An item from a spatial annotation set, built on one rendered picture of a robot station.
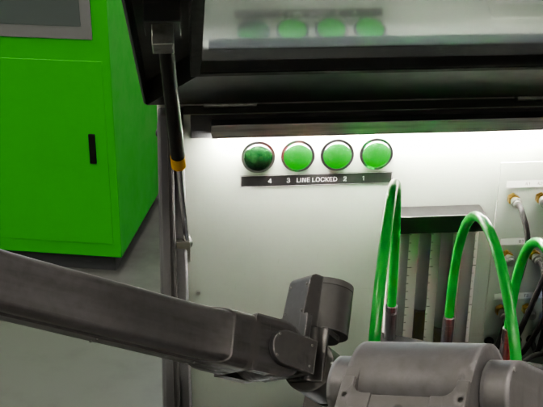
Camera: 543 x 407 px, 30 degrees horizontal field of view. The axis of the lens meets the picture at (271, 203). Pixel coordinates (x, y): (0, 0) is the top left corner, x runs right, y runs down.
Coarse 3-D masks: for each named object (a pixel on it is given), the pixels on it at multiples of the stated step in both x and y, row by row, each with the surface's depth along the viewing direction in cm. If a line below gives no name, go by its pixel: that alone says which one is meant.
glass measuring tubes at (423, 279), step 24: (408, 216) 155; (432, 216) 155; (456, 216) 155; (408, 240) 157; (432, 240) 160; (408, 264) 161; (432, 264) 162; (408, 288) 163; (432, 288) 163; (384, 312) 165; (408, 312) 165; (432, 312) 165; (456, 312) 164; (408, 336) 167; (432, 336) 167; (456, 336) 165
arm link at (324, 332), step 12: (312, 336) 107; (324, 336) 106; (336, 336) 108; (324, 348) 106; (324, 360) 105; (324, 372) 105; (300, 384) 106; (312, 384) 105; (324, 384) 104; (312, 396) 106; (324, 396) 106
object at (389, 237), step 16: (400, 192) 141; (384, 208) 127; (400, 208) 145; (384, 224) 124; (400, 224) 148; (384, 240) 122; (384, 256) 121; (384, 272) 120; (384, 288) 119; (368, 336) 118
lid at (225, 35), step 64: (128, 0) 108; (192, 0) 100; (256, 0) 107; (320, 0) 108; (384, 0) 109; (448, 0) 110; (512, 0) 110; (192, 64) 126; (256, 64) 133; (320, 64) 133; (384, 64) 134; (448, 64) 135; (512, 64) 135
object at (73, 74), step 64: (0, 0) 368; (64, 0) 365; (0, 64) 378; (64, 64) 375; (128, 64) 400; (0, 128) 389; (64, 128) 386; (128, 128) 405; (0, 192) 400; (64, 192) 397; (128, 192) 411; (64, 256) 414
